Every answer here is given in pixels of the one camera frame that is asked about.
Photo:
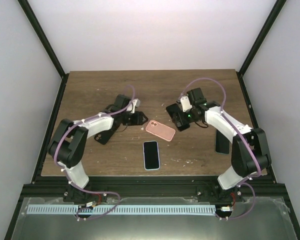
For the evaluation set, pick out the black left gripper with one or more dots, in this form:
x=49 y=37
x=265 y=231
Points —
x=138 y=119

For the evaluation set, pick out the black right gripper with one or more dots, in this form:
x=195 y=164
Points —
x=179 y=120

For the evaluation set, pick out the purple-edged smartphone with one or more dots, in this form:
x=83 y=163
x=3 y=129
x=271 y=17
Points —
x=151 y=155

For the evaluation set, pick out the light blue phone case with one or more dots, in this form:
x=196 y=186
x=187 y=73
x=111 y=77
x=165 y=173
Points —
x=151 y=155

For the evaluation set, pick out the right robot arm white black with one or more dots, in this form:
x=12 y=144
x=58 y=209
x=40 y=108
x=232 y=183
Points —
x=247 y=146

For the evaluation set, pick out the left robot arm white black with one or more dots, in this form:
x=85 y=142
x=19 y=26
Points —
x=68 y=143

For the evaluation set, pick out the pink phone case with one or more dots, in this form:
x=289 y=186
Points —
x=160 y=130

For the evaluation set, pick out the black phone case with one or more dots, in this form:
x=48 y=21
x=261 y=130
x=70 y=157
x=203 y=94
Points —
x=104 y=136

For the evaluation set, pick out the teal-edged smartphone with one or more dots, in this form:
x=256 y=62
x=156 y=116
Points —
x=222 y=144

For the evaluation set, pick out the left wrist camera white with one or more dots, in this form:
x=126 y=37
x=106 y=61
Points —
x=134 y=105

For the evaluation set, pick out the metal base plate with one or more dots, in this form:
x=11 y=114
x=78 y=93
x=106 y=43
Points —
x=259 y=218

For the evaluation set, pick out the light blue slotted cable duct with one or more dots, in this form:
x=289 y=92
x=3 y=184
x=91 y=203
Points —
x=68 y=209

